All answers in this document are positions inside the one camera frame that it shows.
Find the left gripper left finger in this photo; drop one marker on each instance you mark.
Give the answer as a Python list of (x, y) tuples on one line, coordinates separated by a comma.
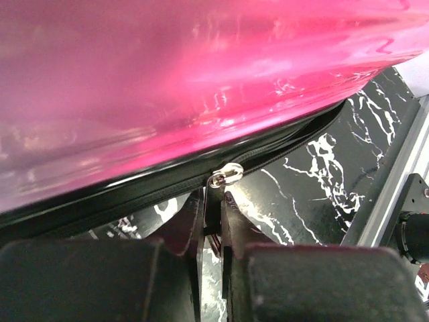
[(157, 278)]

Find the aluminium frame rail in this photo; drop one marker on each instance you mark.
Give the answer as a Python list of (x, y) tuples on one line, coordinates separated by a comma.
[(375, 221)]

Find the black marble pattern mat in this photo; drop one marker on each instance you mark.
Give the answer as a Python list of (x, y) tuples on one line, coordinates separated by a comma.
[(316, 195)]

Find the pink and teal kids suitcase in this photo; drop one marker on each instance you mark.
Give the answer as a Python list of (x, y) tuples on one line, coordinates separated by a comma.
[(95, 94)]

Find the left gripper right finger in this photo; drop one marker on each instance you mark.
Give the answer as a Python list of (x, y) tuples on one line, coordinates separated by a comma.
[(266, 281)]

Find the silver zipper pull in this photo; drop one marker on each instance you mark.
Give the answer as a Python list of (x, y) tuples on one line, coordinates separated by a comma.
[(228, 175)]

